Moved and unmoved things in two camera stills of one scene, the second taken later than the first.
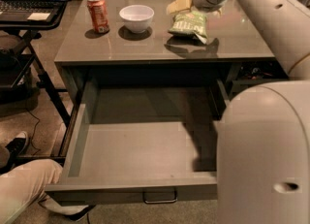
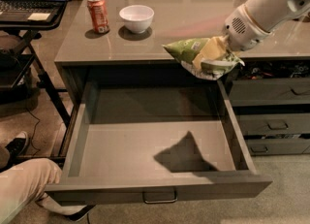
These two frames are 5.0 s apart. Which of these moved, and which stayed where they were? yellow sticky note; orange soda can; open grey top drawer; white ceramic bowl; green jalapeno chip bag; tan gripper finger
Moved: tan gripper finger; green jalapeno chip bag
Stayed: open grey top drawer; yellow sticky note; orange soda can; white ceramic bowl
